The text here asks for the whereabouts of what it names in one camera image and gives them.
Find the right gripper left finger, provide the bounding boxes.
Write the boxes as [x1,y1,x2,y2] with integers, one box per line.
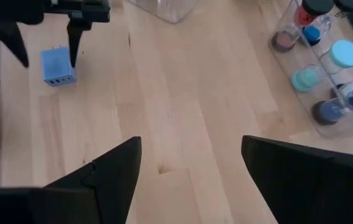
[0,136,142,224]

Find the black-capped jar purple contents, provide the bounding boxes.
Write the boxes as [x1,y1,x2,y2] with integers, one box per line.
[311,77,353,126]

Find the black-capped jar red contents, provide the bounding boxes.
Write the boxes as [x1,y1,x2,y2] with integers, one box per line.
[271,0,335,53]

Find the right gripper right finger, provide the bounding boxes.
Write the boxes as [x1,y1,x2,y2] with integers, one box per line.
[241,135,353,224]

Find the black-capped jar blue contents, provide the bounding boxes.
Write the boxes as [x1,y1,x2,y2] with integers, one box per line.
[302,0,353,47]

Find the teal-capped glass jar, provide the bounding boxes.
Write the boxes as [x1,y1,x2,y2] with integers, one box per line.
[290,39,353,93]

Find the blue wall charger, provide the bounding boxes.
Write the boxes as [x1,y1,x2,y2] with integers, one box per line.
[40,45,78,87]

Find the black-capped jar white contents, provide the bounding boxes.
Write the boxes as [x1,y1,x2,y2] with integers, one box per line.
[331,79,353,102]

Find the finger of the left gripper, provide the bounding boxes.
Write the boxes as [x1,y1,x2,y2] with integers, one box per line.
[66,11,93,68]
[0,21,30,68]

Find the clear plastic tray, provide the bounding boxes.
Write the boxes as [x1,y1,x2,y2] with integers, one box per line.
[268,0,353,139]
[126,0,199,24]

